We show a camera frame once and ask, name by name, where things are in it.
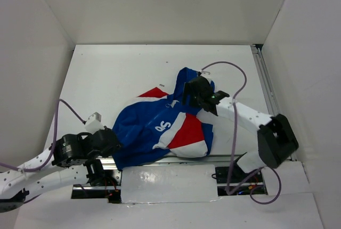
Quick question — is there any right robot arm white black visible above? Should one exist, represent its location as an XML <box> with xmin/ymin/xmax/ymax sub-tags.
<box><xmin>182</xmin><ymin>76</ymin><xmax>299</xmax><ymax>182</ymax></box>

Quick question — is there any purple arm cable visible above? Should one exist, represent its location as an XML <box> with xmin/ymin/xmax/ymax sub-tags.
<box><xmin>199</xmin><ymin>61</ymin><xmax>282</xmax><ymax>205</ymax></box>
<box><xmin>0</xmin><ymin>99</ymin><xmax>87</xmax><ymax>203</ymax></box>

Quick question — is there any aluminium side rail frame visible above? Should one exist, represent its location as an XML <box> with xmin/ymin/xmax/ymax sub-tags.
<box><xmin>251</xmin><ymin>44</ymin><xmax>299</xmax><ymax>168</ymax></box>

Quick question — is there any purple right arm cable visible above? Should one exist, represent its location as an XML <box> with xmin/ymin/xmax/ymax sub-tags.
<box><xmin>199</xmin><ymin>61</ymin><xmax>282</xmax><ymax>205</ymax></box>

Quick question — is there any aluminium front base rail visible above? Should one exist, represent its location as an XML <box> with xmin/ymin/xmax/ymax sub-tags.
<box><xmin>98</xmin><ymin>154</ymin><xmax>246</xmax><ymax>166</ymax></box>

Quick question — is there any white foil covered panel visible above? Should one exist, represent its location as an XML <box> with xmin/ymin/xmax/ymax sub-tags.
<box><xmin>121</xmin><ymin>165</ymin><xmax>219</xmax><ymax>204</ymax></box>

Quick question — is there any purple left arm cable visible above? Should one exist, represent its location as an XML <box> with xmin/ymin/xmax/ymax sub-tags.
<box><xmin>0</xmin><ymin>99</ymin><xmax>87</xmax><ymax>203</ymax></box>

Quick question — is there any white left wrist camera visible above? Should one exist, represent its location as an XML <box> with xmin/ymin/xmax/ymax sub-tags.
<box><xmin>85</xmin><ymin>112</ymin><xmax>104</xmax><ymax>134</ymax></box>

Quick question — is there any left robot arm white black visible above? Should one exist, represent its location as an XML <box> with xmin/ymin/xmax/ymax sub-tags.
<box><xmin>1</xmin><ymin>127</ymin><xmax>122</xmax><ymax>212</ymax></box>

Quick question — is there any blue white red jacket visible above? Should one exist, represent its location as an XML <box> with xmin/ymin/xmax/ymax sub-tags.
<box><xmin>112</xmin><ymin>68</ymin><xmax>214</xmax><ymax>170</ymax></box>

